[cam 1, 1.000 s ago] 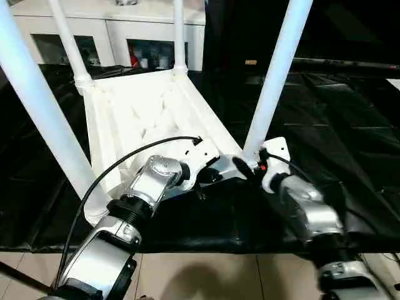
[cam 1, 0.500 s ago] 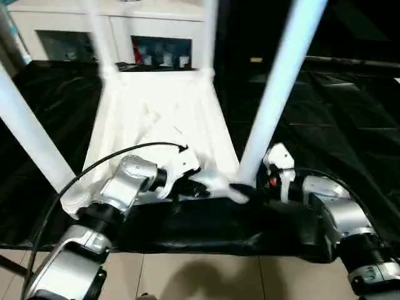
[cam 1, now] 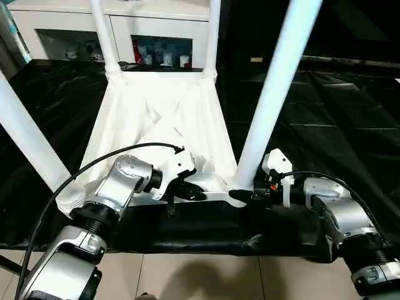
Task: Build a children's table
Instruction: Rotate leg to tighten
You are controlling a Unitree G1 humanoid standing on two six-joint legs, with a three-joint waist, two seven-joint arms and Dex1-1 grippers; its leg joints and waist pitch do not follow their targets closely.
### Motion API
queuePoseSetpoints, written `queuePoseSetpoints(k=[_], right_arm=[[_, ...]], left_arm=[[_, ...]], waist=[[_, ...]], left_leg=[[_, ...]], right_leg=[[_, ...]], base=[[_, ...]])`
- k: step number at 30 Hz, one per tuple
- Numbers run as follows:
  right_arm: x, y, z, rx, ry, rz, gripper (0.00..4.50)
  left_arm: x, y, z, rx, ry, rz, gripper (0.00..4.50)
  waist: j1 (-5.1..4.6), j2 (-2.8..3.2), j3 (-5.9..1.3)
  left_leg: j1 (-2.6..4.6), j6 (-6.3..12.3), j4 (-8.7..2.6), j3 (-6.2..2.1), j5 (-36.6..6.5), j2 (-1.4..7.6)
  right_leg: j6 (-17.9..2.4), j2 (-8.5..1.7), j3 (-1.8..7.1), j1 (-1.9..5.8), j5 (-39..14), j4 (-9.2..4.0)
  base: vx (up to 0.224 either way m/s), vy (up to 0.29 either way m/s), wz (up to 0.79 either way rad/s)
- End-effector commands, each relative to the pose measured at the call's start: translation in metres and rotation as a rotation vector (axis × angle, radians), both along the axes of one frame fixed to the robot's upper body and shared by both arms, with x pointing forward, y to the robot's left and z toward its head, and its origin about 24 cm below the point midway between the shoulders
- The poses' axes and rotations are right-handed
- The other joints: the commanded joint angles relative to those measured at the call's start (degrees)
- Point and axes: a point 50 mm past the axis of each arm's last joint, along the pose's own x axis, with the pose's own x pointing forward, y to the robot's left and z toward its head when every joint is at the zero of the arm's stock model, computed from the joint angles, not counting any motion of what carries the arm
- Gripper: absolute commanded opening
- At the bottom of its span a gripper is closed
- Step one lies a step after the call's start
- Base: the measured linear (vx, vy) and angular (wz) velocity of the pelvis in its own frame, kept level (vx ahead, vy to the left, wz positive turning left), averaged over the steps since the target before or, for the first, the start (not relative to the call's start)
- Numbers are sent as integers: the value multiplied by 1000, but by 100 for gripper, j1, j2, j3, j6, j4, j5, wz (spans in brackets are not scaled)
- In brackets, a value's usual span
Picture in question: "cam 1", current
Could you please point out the white plastic table top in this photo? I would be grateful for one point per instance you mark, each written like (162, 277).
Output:
(162, 109)

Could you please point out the white plastic table leg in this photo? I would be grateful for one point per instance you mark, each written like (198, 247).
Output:
(275, 87)
(25, 125)
(104, 34)
(212, 34)

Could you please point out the black mat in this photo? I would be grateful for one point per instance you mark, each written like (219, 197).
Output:
(328, 125)

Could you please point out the grey robot torso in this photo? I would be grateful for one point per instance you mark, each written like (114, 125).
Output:
(147, 296)

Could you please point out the black pole with tan tip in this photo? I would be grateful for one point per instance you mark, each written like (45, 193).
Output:
(256, 59)

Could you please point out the white cabinet with glass doors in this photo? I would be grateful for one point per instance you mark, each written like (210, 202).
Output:
(125, 25)

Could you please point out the black backdrop cloth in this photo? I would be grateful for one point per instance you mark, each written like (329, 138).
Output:
(359, 25)

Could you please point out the teal white striped pole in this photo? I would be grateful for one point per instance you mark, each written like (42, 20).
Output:
(15, 31)

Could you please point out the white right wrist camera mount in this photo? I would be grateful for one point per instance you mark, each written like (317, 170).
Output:
(276, 157)

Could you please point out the black folding table frame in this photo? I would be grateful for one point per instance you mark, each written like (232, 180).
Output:
(9, 264)

